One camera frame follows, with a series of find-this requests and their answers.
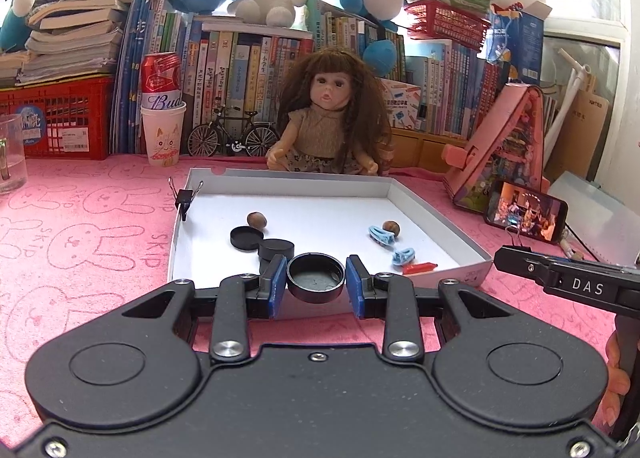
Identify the small red plastic clip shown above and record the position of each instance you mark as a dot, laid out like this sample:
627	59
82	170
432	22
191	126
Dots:
419	268

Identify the brown hazelnut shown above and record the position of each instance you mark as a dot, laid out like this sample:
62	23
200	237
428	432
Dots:
391	228
257	220

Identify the person's right hand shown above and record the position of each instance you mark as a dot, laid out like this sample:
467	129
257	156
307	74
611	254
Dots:
615	388

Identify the black smartphone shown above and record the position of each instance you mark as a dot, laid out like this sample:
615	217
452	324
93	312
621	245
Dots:
525	208

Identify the clear glass pitcher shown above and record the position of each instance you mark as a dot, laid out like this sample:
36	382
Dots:
12	158

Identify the pale green paper bundle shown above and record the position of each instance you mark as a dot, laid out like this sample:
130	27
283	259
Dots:
470	1

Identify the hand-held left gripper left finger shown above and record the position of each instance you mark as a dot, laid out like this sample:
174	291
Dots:
275	288

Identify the black round lid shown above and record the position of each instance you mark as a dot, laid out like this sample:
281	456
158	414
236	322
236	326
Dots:
246	238
274	249

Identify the tan wooden box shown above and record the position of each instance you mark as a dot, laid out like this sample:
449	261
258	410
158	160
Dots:
430	151

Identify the red plastic crate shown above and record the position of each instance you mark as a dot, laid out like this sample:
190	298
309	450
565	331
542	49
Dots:
75	108

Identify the printed white cardboard box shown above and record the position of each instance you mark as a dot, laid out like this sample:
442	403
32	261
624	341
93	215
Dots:
405	108

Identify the red plastic basket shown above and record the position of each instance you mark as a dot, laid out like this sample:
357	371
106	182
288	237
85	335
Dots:
445	21

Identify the blue carton box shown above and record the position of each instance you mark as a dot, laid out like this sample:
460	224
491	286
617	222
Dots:
525	48

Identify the row of thin blue booklets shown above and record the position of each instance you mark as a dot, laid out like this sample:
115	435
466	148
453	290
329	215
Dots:
130	78

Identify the shallow white cardboard box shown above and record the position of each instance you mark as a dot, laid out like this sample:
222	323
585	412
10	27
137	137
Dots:
310	208

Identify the light wooden board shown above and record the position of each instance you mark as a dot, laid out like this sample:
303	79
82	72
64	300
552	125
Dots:
585	138

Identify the translucent plastic folder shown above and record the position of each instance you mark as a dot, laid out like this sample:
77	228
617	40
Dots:
600	218

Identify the blue and white plush toy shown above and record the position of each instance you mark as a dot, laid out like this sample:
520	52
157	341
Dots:
12	28

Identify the pink rabbit-print table cloth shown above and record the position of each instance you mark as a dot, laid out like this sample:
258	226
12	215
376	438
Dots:
75	238

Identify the black round cap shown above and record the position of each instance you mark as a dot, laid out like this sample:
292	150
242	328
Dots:
316	283

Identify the pink toy house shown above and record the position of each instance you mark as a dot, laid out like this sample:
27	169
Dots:
495	138

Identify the white paper cup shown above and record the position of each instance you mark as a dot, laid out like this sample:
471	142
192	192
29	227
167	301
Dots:
162	138

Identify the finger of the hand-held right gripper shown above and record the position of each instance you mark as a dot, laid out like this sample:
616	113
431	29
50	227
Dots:
520	265

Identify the black toy bicycle model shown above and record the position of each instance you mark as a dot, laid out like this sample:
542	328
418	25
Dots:
235	144

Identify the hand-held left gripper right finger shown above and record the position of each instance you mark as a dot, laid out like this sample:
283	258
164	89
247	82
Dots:
355	288

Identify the red beer can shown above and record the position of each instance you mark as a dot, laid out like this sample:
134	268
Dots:
160	78

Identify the white plastic pipes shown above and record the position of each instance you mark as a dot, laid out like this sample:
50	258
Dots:
565	103

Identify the light blue plastic clip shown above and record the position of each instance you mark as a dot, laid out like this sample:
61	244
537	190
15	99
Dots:
402	256
380	234

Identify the stack of worn books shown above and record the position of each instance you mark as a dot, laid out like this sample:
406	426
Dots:
75	33

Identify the row of colourful upright books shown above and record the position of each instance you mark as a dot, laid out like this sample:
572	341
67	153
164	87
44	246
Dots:
225	68
450	83

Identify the black binder clip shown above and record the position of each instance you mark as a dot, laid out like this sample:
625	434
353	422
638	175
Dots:
521	243
184	197

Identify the brown-haired doll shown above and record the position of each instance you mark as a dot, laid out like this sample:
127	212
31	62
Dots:
327	88

